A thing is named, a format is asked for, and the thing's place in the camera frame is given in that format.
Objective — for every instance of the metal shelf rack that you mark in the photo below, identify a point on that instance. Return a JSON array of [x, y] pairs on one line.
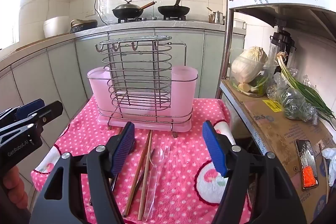
[[228, 29]]

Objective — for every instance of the cardboard sheet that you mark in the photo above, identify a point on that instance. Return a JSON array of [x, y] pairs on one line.
[[275, 134]]

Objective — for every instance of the grey base cabinets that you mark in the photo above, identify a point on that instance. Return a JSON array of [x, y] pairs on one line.
[[65, 69]]

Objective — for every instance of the plastic bag of greens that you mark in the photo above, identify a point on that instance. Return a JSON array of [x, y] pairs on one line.
[[294, 106]]

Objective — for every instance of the green onions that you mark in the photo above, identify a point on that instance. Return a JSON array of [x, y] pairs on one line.
[[307, 90]]

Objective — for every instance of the clear plastic spoon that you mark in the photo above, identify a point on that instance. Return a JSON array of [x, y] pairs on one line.
[[157, 157]]

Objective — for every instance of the white plastic box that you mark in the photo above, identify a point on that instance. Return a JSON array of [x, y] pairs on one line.
[[239, 24]]

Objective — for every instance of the white plastic bag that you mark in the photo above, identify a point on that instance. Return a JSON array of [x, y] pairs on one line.
[[330, 161]]

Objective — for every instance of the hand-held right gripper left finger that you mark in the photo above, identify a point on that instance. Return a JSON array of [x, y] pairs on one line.
[[123, 141]]

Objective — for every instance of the napa cabbage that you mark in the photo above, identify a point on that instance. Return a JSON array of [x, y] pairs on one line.
[[246, 66]]

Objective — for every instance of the black wok with lid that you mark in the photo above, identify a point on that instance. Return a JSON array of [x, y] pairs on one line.
[[128, 12]]

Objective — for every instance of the pink polka dot towel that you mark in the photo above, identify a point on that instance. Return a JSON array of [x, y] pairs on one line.
[[183, 187]]

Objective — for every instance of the window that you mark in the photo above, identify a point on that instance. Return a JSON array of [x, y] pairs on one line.
[[8, 16]]

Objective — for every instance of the brown wooden chopstick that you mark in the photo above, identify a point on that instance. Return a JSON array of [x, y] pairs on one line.
[[144, 187], [137, 174]]

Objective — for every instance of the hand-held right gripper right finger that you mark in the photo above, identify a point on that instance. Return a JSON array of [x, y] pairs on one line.
[[214, 150]]

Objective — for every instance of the steel pot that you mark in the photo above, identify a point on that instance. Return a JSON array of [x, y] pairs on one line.
[[217, 18]]

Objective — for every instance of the black blender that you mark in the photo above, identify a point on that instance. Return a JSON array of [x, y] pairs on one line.
[[282, 40]]

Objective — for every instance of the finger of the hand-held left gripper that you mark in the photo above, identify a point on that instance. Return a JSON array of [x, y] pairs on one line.
[[31, 106], [51, 111]]

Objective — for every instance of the person's left hand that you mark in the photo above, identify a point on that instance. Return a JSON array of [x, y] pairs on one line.
[[13, 187]]

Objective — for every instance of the gas stove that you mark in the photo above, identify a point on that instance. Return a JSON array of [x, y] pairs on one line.
[[152, 18]]

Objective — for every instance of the white rice cooker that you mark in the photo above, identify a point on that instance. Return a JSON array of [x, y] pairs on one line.
[[56, 27]]

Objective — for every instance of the clear splash guard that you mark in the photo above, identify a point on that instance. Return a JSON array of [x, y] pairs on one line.
[[105, 3]]

